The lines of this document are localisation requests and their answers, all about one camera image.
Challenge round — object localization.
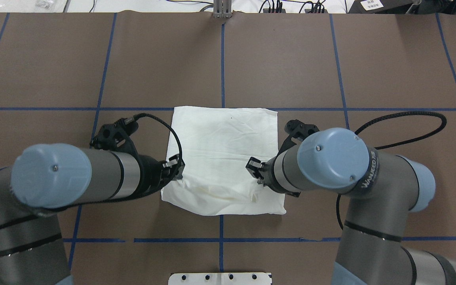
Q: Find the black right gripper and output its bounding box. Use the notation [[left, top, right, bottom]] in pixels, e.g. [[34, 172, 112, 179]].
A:
[[245, 120, 319, 197]]

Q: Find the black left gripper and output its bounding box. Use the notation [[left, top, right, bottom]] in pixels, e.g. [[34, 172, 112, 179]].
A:
[[90, 117, 185, 198]]

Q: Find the white long-sleeve printed shirt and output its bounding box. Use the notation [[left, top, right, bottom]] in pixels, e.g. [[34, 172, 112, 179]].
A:
[[161, 106, 286, 216]]

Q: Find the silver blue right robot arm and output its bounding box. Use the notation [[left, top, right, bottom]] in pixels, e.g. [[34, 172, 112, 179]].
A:
[[246, 120, 456, 285]]

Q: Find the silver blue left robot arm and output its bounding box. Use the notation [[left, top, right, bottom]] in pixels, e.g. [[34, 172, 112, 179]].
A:
[[0, 113, 185, 285]]

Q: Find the black box with label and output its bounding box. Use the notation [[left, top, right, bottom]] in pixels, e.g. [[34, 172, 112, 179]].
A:
[[348, 0, 414, 14]]

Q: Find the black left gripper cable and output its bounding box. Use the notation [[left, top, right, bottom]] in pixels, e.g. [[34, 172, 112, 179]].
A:
[[0, 113, 184, 285]]

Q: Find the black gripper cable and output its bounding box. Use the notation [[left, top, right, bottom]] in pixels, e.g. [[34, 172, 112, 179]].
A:
[[336, 111, 448, 230], [0, 113, 184, 285]]

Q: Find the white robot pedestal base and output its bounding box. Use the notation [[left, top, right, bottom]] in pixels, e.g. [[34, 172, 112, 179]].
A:
[[168, 272, 273, 285]]

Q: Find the aluminium frame post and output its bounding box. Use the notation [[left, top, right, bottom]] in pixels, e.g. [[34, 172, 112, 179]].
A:
[[213, 0, 233, 19]]

